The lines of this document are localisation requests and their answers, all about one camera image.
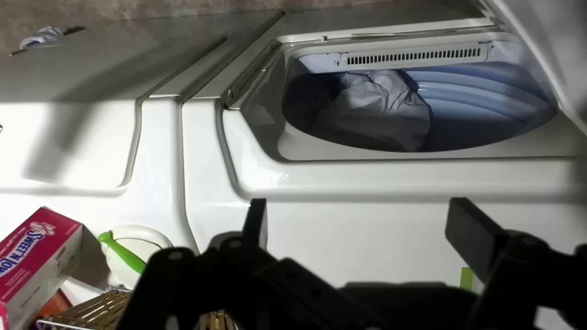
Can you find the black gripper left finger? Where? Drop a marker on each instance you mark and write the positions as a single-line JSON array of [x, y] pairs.
[[256, 224]]

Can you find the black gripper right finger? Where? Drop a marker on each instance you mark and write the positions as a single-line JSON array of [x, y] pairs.
[[474, 235]]

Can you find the white washing machine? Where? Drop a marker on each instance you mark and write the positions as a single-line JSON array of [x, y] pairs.
[[507, 89]]

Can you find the blue grey laundry cloth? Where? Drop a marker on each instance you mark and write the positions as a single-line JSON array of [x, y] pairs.
[[359, 109]]

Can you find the wicker basket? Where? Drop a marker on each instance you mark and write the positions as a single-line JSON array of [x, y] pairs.
[[102, 312]]

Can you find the white dryer machine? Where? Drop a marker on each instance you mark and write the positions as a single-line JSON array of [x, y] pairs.
[[91, 122]]

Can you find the pink cardboard box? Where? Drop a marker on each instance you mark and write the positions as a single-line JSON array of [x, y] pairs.
[[34, 265]]

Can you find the green brush handle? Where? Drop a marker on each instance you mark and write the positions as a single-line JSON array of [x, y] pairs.
[[131, 259]]

